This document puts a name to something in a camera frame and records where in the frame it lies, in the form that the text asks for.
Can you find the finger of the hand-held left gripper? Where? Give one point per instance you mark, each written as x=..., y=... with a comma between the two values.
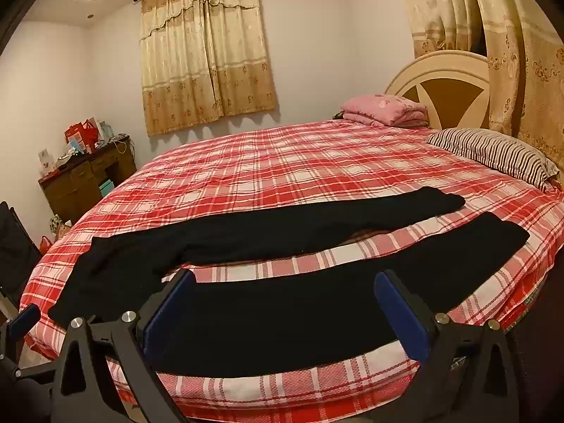
x=24, y=318

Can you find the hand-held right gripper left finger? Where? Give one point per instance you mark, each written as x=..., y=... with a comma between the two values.
x=169, y=315

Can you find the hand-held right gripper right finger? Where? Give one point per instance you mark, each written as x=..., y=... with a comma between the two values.
x=407, y=319

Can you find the black pants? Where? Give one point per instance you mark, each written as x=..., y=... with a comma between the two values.
x=264, y=308

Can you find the black chair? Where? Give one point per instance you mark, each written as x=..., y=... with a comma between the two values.
x=15, y=246

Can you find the red plastic bag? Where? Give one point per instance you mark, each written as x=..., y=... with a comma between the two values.
x=46, y=243

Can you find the teal box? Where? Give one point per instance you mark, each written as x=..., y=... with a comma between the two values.
x=106, y=187

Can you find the dark wooden desk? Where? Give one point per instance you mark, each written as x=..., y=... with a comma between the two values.
x=83, y=176

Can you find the white photo card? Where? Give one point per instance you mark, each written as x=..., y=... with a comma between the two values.
x=45, y=158

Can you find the striped pillow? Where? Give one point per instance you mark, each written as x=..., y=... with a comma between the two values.
x=493, y=152

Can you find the red plaid round bed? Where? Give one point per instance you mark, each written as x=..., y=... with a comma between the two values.
x=282, y=163

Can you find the red gift bags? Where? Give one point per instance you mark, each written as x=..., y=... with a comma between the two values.
x=81, y=134

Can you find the pink folded quilt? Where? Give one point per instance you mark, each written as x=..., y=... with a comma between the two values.
x=383, y=108

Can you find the cream round headboard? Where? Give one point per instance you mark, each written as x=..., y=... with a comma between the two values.
x=445, y=86

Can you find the beige patterned window curtain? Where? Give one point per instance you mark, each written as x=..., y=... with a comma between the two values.
x=207, y=53

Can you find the long beige patterned curtain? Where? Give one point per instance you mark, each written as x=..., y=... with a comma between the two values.
x=506, y=44

